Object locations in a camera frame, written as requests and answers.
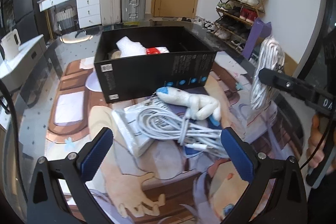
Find white plush toy blue cap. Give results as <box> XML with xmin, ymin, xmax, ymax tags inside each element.
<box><xmin>155</xmin><ymin>86</ymin><xmax>222</xmax><ymax>126</ymax></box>

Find white cable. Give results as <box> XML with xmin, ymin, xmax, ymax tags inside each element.
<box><xmin>136</xmin><ymin>105</ymin><xmax>232</xmax><ymax>159</ymax></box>

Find white foam packing piece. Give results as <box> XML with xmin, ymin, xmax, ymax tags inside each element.
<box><xmin>116</xmin><ymin>36</ymin><xmax>146</xmax><ymax>58</ymax></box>

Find white red tissue packet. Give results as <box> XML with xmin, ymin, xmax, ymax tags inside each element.
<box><xmin>146</xmin><ymin>47</ymin><xmax>169</xmax><ymax>55</ymax></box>

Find person's right hand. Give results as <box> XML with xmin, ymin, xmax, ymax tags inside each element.
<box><xmin>306</xmin><ymin>114</ymin><xmax>325</xmax><ymax>168</ymax></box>

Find white printed plastic pouch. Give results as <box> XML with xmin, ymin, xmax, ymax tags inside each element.
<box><xmin>112</xmin><ymin>97</ymin><xmax>187</xmax><ymax>161</ymax></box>

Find anime print table mat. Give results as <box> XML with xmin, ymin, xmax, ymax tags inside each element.
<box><xmin>45</xmin><ymin>52</ymin><xmax>303</xmax><ymax>223</ymax></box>

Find purple paper bag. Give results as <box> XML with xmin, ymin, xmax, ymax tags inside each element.
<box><xmin>241</xmin><ymin>18</ymin><xmax>272</xmax><ymax>60</ymax></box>

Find black cardboard box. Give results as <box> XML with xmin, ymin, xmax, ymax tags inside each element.
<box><xmin>94</xmin><ymin>26</ymin><xmax>217</xmax><ymax>103</ymax></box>

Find wooden shoe rack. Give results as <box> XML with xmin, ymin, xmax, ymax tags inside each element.
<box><xmin>211</xmin><ymin>0</ymin><xmax>265</xmax><ymax>53</ymax></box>

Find white grey side table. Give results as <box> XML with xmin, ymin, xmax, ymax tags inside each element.
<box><xmin>1</xmin><ymin>35</ymin><xmax>47</xmax><ymax>93</ymax></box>

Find white electric kettle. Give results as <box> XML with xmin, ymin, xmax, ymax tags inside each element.
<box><xmin>1</xmin><ymin>28</ymin><xmax>21</xmax><ymax>61</ymax></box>

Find striped woven basket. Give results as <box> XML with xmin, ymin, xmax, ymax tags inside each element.
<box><xmin>55</xmin><ymin>5</ymin><xmax>77</xmax><ymax>35</ymax></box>

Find white drawer cabinet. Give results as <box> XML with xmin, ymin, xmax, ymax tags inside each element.
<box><xmin>76</xmin><ymin>0</ymin><xmax>101</xmax><ymax>28</ymax></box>

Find white suitcase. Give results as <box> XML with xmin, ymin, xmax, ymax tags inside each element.
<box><xmin>100</xmin><ymin>0</ymin><xmax>121</xmax><ymax>26</ymax></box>

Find black refrigerator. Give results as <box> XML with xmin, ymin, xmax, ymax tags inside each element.
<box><xmin>13</xmin><ymin>0</ymin><xmax>50</xmax><ymax>43</ymax></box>

